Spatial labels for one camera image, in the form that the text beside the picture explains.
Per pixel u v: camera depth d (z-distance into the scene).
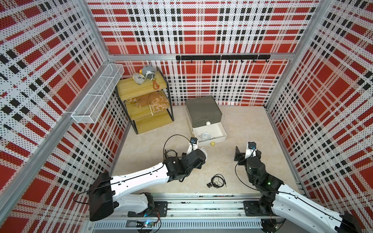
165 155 0.94
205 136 0.93
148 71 0.86
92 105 0.70
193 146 0.65
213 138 0.92
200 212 0.73
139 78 0.84
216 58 0.89
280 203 0.54
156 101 0.88
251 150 0.65
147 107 0.94
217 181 0.82
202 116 0.87
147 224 0.69
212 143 0.88
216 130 0.95
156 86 0.86
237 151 0.73
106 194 0.39
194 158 0.54
